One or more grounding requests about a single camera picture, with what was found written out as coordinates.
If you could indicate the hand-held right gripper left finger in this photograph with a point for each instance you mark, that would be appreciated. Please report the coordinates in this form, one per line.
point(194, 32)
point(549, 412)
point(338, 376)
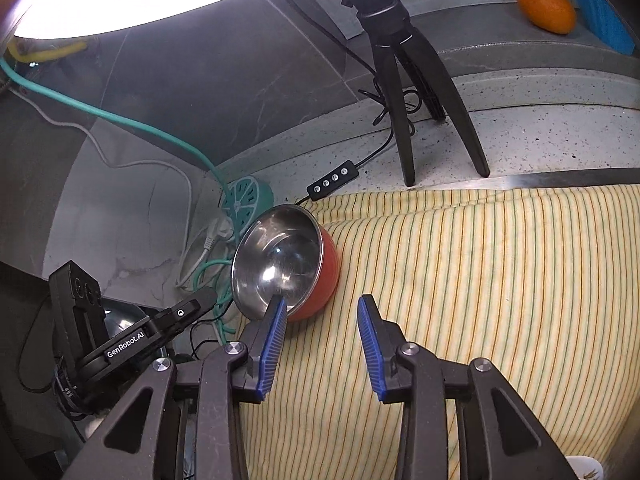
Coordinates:
point(272, 345)

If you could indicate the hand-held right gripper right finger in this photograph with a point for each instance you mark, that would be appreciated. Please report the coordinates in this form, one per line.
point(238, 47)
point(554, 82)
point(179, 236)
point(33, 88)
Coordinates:
point(371, 342)

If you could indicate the yellow plastic piece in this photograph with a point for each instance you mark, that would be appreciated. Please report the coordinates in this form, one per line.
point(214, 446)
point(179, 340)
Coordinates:
point(50, 52)

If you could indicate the teal round power strip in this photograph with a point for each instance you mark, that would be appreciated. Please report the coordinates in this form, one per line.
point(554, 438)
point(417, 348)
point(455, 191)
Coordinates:
point(245, 202)

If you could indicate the blue fluted bowl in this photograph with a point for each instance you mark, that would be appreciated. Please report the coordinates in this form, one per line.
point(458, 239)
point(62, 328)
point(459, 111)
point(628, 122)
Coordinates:
point(602, 17)

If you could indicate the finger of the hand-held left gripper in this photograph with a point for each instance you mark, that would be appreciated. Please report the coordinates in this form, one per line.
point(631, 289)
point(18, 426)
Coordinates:
point(187, 307)

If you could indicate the orange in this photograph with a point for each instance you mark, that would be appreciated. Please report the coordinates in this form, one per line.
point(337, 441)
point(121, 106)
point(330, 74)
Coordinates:
point(546, 6)

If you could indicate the red steel bowl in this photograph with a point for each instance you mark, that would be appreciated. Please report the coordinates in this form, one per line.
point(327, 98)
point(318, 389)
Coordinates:
point(322, 272)

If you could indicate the black inline controller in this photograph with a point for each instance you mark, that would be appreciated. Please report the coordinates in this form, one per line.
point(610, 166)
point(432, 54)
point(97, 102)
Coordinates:
point(332, 182)

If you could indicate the yellow striped cloth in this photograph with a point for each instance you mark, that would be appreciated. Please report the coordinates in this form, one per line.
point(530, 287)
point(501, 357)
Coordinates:
point(475, 285)

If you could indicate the white cup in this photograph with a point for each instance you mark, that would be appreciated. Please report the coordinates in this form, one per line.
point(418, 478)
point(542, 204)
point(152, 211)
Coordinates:
point(585, 467)

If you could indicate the black mini tripod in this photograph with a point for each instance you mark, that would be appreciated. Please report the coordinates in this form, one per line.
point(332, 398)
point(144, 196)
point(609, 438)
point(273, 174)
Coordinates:
point(395, 60)

